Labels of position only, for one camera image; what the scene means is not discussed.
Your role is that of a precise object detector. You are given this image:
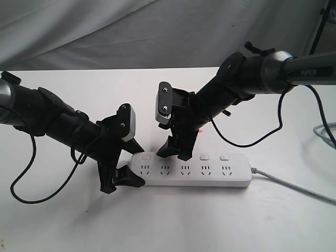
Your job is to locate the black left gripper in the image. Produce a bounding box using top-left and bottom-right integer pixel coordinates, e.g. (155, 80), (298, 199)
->
(88, 115), (145, 194)

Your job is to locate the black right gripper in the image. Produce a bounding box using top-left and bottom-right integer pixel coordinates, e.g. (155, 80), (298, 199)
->
(156, 88), (198, 161)

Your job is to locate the white five-outlet power strip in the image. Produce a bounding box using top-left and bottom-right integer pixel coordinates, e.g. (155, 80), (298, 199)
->
(130, 152), (253, 188)

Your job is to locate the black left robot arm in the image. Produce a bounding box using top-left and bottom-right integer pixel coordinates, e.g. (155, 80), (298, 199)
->
(1, 71), (145, 194)

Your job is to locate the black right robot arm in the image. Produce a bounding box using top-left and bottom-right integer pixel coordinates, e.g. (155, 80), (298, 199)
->
(155, 42), (335, 161)

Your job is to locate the white backdrop cloth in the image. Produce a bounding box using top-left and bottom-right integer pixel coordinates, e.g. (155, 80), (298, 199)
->
(1, 1), (327, 70)

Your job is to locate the black tripod stand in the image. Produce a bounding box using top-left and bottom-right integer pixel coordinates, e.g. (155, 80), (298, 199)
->
(308, 0), (333, 55)

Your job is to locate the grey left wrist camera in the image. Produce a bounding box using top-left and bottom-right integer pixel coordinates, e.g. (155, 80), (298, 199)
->
(117, 103), (136, 142)

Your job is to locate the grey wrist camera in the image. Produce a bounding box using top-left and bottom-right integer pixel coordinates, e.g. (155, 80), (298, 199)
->
(117, 103), (136, 142)
(155, 81), (173, 130)

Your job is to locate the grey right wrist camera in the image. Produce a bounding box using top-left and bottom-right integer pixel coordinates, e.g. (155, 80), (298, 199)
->
(155, 81), (173, 130)

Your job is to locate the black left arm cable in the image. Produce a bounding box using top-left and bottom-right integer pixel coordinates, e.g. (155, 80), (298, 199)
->
(0, 104), (124, 204)

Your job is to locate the grey power cable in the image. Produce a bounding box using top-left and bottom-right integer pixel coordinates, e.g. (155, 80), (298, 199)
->
(250, 123), (336, 204)

